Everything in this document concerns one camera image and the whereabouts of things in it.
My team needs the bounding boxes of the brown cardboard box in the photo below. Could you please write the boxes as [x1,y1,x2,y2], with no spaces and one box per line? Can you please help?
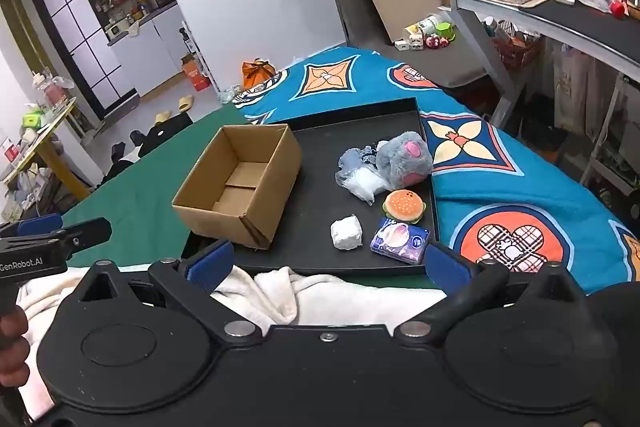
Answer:
[171,123,302,251]

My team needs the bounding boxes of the clear glass jar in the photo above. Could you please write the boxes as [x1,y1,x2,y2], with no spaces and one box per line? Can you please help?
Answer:
[32,69,68,108]

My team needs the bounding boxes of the orange bag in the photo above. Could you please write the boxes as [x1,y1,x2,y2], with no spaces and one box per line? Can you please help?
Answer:
[242,59,277,90]

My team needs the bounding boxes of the black framed sliding door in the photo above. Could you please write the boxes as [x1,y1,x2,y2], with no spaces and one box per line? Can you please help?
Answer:
[30,0,141,118]

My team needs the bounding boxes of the white wad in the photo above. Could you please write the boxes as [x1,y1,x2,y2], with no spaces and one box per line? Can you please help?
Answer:
[331,215,363,251]

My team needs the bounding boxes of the burger squeeze toy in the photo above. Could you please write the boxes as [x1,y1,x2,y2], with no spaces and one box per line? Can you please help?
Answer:
[382,189,427,225]

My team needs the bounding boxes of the orange cardboard box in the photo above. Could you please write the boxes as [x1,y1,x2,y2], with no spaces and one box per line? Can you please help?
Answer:
[181,54,211,92]

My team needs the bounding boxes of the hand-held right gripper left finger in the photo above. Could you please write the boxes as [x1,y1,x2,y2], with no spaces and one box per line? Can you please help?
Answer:
[74,239,263,340]

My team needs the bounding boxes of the white towel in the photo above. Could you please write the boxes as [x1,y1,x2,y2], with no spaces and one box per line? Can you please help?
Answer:
[15,264,448,408]

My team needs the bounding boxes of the yellow table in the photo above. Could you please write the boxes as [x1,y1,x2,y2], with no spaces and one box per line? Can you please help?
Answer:
[0,99,93,202]

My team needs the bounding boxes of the white narrow rack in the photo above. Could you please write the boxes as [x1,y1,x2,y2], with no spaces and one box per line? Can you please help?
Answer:
[192,42,218,92]

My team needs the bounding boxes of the clear bag of white stuffing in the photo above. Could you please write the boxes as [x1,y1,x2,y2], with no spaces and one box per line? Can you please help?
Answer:
[336,167,388,206]

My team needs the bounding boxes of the black tray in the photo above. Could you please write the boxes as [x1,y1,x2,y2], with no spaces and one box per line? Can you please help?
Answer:
[182,97,441,278]

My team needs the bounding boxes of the white kitchen base cabinet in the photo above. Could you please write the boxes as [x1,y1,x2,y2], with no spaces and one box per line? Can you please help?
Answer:
[107,2,201,98]

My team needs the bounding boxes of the white jar yellow label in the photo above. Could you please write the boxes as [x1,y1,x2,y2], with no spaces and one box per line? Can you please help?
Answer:
[405,14,443,38]

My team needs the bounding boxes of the blue-grey fluffy cloth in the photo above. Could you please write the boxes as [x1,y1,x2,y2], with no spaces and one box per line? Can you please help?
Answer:
[337,147,378,172]

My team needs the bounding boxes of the beige tote bag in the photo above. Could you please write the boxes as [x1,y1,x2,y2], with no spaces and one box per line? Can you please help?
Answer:
[552,49,601,135]

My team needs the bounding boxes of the person's left hand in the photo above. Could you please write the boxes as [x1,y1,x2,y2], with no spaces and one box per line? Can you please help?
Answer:
[0,306,32,389]

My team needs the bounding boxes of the grey desk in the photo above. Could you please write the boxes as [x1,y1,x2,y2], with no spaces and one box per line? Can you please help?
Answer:
[435,0,640,188]

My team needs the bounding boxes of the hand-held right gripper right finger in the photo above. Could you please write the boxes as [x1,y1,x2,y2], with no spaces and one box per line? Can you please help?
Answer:
[395,241,592,344]

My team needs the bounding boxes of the blue printed blanket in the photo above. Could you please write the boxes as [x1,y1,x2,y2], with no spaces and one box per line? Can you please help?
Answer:
[232,46,640,295]

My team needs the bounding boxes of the grey plush toy pink patches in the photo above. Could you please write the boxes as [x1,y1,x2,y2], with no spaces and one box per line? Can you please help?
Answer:
[375,131,434,194]

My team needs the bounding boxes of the blue tissue packet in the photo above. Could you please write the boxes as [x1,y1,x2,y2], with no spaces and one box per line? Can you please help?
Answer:
[370,217,431,265]

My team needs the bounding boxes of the crumpled clear plastic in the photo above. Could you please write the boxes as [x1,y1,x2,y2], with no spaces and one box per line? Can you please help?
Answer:
[217,84,246,105]

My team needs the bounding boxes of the dark grey folding mattress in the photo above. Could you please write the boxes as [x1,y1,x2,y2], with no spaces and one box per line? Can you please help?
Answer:
[315,0,493,90]

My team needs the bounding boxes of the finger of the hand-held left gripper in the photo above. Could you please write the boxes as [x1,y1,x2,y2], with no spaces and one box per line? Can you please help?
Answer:
[0,213,64,240]
[47,217,113,258]

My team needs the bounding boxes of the green cloth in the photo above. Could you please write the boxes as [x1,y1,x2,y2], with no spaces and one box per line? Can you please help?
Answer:
[60,104,251,268]

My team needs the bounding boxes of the black and white cloth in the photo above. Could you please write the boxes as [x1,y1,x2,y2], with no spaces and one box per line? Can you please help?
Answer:
[100,112,195,185]

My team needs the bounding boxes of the orange basket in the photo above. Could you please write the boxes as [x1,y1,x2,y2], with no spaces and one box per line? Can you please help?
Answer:
[492,34,543,70]

